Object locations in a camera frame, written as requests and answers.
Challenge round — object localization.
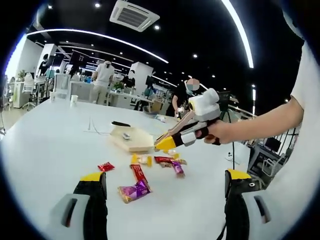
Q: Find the short purple food packet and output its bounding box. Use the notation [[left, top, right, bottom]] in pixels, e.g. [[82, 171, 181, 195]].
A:
[[117, 179, 153, 204]]

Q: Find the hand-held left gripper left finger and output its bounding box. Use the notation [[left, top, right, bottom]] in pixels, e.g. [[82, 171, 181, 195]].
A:
[[51, 171, 108, 240]]

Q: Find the dark red food packet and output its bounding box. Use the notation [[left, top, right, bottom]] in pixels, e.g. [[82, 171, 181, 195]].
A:
[[153, 156, 173, 165]]

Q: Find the ceiling air conditioner vent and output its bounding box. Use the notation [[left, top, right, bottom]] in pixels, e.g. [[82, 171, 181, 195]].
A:
[[109, 0, 161, 33]]

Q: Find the curved ceiling light strip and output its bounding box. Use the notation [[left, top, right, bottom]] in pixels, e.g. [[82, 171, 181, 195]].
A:
[[26, 28, 170, 64], [221, 0, 255, 69]]

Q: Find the long purple food packet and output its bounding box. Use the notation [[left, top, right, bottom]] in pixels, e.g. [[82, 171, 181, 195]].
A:
[[171, 159, 186, 178]]

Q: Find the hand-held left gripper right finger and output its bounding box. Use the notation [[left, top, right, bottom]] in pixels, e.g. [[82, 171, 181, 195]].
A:
[[224, 168, 273, 240]]

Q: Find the grey office chair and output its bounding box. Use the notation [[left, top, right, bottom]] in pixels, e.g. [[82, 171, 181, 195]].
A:
[[69, 81, 92, 103]]

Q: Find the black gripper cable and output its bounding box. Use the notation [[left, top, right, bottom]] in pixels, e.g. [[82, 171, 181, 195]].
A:
[[229, 141, 238, 173]]

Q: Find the white worn chest device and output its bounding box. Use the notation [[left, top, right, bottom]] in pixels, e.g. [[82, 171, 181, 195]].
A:
[[281, 0, 308, 41]]

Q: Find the white office desk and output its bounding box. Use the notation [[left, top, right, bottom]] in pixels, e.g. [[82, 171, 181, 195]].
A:
[[107, 91, 155, 111]]

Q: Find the small red candy food packet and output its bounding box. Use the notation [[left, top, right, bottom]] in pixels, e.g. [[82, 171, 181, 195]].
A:
[[97, 161, 116, 173]]

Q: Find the beige hexagonal container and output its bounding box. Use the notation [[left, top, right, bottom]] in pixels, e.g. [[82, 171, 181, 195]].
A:
[[108, 125, 155, 153]]

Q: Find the person's right hand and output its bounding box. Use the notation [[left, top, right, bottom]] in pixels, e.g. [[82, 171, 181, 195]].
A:
[[196, 119, 245, 146]]

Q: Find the bright red food bar packet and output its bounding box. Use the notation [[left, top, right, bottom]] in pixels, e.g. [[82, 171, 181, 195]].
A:
[[129, 163, 148, 183]]

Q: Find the white power strip with cable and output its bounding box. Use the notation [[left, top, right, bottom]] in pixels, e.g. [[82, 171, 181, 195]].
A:
[[88, 114, 111, 136]]

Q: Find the small yellow pastry food packet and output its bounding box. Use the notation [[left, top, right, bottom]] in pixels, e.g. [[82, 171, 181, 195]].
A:
[[131, 153, 153, 167]]

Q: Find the white mesh office chair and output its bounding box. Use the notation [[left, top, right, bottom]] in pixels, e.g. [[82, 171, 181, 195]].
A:
[[53, 73, 71, 100]]

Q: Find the person's white shirt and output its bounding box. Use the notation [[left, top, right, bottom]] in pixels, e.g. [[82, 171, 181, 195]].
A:
[[246, 37, 320, 240]]

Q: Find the black hanging display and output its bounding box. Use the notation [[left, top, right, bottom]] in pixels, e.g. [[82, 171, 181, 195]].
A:
[[68, 50, 90, 68]]

